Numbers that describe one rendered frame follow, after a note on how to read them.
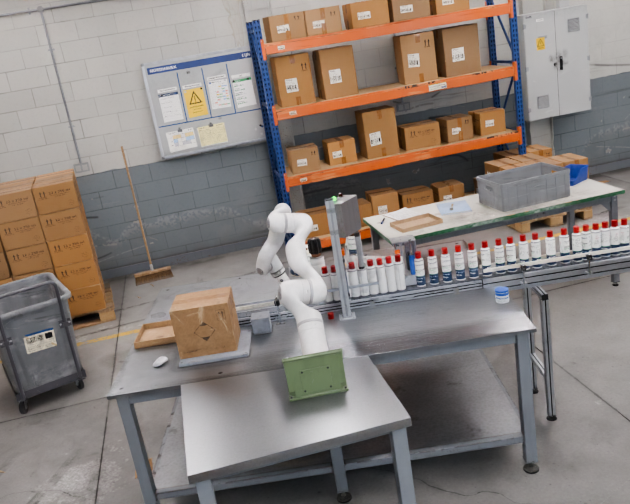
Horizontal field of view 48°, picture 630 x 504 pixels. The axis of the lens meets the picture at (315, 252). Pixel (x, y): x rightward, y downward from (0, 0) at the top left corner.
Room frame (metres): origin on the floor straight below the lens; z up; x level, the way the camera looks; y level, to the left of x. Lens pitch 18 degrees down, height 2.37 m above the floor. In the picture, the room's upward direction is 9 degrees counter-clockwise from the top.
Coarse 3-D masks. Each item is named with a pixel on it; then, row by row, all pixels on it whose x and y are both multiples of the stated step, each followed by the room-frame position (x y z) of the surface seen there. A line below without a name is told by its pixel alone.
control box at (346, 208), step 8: (344, 200) 3.61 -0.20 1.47; (352, 200) 3.65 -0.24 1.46; (336, 208) 3.57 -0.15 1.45; (344, 208) 3.57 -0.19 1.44; (352, 208) 3.64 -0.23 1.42; (336, 216) 3.58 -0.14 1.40; (344, 216) 3.57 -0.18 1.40; (352, 216) 3.63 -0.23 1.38; (344, 224) 3.56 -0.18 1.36; (352, 224) 3.62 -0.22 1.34; (360, 224) 3.68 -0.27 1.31; (344, 232) 3.56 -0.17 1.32; (352, 232) 3.61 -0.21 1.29
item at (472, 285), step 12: (432, 288) 3.67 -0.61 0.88; (444, 288) 3.68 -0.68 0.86; (468, 288) 3.67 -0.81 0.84; (480, 288) 3.67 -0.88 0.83; (360, 300) 3.68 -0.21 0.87; (372, 300) 3.69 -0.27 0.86; (384, 300) 3.68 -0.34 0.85; (396, 300) 3.68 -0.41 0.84; (288, 312) 3.69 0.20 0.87; (324, 312) 3.68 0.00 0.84; (240, 324) 3.70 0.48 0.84
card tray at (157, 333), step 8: (168, 320) 3.88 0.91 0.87; (144, 328) 3.88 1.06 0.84; (152, 328) 3.88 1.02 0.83; (160, 328) 3.86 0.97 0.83; (168, 328) 3.84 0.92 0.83; (144, 336) 3.78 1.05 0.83; (152, 336) 3.76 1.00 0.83; (160, 336) 3.74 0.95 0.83; (168, 336) 3.72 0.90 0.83; (136, 344) 3.63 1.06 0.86; (144, 344) 3.63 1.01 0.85; (152, 344) 3.63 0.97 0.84; (160, 344) 3.63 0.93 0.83
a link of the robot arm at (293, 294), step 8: (288, 280) 3.13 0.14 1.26; (296, 280) 3.13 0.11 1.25; (304, 280) 3.13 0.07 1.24; (280, 288) 3.10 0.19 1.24; (288, 288) 3.07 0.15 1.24; (296, 288) 3.08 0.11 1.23; (304, 288) 3.09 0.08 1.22; (280, 296) 3.09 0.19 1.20; (288, 296) 3.05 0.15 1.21; (296, 296) 3.05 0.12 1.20; (304, 296) 3.08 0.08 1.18; (288, 304) 3.06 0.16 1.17; (296, 304) 3.03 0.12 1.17; (304, 304) 3.03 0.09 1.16; (296, 312) 3.03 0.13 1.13; (304, 312) 3.01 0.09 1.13; (312, 312) 3.00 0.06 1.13; (296, 320) 3.02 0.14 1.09; (304, 320) 2.98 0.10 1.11; (312, 320) 2.97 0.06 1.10; (320, 320) 2.99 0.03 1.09
